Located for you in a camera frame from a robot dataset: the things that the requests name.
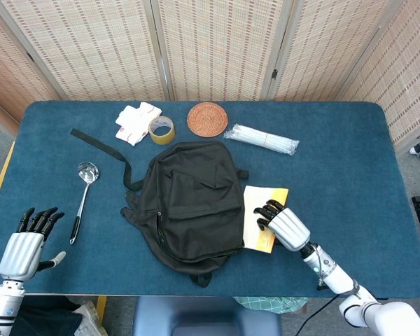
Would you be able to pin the blue table cover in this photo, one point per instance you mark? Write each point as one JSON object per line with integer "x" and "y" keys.
{"x": 336, "y": 175}

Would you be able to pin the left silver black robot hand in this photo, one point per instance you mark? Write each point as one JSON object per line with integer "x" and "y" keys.
{"x": 19, "y": 252}

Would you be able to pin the clear packing tape roll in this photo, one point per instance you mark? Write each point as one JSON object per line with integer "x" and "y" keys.
{"x": 161, "y": 140}

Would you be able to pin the bundle of wrapped white straws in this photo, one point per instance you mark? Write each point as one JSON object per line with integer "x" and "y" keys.
{"x": 262, "y": 139}

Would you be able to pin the black fabric backpack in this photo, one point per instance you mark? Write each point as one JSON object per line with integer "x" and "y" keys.
{"x": 196, "y": 196}

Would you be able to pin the woven folding screen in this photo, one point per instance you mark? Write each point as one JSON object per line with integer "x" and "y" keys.
{"x": 91, "y": 52}

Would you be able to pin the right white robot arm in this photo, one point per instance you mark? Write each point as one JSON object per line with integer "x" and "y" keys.
{"x": 336, "y": 276}

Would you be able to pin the white sneaker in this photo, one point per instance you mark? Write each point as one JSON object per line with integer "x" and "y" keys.
{"x": 89, "y": 315}

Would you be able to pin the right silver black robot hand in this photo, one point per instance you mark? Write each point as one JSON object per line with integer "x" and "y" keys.
{"x": 288, "y": 227}

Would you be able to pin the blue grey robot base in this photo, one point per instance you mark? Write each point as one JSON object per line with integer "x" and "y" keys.
{"x": 206, "y": 315}

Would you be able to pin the white and yellow notebook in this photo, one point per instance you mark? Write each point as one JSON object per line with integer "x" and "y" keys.
{"x": 253, "y": 199}

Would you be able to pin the black trousers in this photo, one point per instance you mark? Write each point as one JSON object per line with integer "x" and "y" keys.
{"x": 49, "y": 318}

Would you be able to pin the stainless steel ladle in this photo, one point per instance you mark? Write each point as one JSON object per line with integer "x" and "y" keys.
{"x": 87, "y": 171}

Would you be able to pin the round woven rattan coaster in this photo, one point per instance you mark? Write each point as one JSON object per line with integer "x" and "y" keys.
{"x": 206, "y": 117}

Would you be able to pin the green checkered cloth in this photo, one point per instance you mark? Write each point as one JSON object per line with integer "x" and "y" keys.
{"x": 266, "y": 304}

